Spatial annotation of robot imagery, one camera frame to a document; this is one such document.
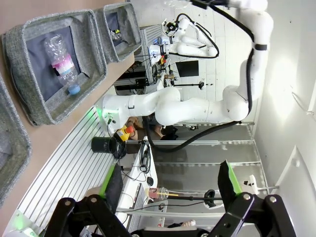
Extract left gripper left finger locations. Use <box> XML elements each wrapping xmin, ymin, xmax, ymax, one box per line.
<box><xmin>44</xmin><ymin>163</ymin><xmax>131</xmax><ymax>237</ymax></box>

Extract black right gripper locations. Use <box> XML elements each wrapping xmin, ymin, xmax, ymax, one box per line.
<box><xmin>191</xmin><ymin>0</ymin><xmax>229</xmax><ymax>9</ymax></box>

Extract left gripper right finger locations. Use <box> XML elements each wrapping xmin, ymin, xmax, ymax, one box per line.
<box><xmin>209</xmin><ymin>159</ymin><xmax>297</xmax><ymax>237</ymax></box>

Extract clear plastic packaging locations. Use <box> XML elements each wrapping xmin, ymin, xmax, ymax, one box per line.
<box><xmin>164</xmin><ymin>0</ymin><xmax>190</xmax><ymax>8</ymax></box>

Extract clear bottle pink label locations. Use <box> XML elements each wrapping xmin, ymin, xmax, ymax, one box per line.
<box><xmin>43</xmin><ymin>34</ymin><xmax>81</xmax><ymax>96</ymax></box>

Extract white desk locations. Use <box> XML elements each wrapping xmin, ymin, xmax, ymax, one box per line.
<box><xmin>116</xmin><ymin>142</ymin><xmax>158</xmax><ymax>237</ymax></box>

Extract clear plastic cup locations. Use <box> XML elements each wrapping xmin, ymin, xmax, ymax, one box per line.
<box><xmin>145</xmin><ymin>187</ymin><xmax>170</xmax><ymax>199</ymax></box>

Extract black cylinder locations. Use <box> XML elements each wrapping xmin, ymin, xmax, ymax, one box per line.
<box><xmin>91</xmin><ymin>136</ymin><xmax>119</xmax><ymax>156</ymax></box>

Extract yellow red emergency stop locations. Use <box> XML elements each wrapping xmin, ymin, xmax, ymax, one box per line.
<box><xmin>115</xmin><ymin>124</ymin><xmax>136</xmax><ymax>142</ymax></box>

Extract aluminium slatted platform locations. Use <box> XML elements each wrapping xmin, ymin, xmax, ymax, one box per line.
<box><xmin>13</xmin><ymin>105</ymin><xmax>119</xmax><ymax>230</ymax></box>

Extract black monitor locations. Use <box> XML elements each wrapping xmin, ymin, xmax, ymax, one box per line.
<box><xmin>175</xmin><ymin>60</ymin><xmax>199</xmax><ymax>78</ymax></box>

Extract grey fabric basket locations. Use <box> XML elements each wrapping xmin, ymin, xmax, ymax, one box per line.
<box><xmin>95</xmin><ymin>1</ymin><xmax>143</xmax><ymax>63</ymax></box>
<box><xmin>0</xmin><ymin>74</ymin><xmax>33</xmax><ymax>206</ymax></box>
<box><xmin>1</xmin><ymin>9</ymin><xmax>109</xmax><ymax>126</ymax></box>

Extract white bracket black marks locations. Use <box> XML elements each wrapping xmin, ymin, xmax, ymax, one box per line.
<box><xmin>243</xmin><ymin>174</ymin><xmax>278</xmax><ymax>197</ymax></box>

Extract black rod with ring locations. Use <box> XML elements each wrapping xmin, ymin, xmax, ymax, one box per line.
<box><xmin>167</xmin><ymin>189</ymin><xmax>223</xmax><ymax>209</ymax></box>

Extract glass partition metal frame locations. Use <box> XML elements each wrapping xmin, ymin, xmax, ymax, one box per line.
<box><xmin>148</xmin><ymin>122</ymin><xmax>269</xmax><ymax>223</ymax></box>

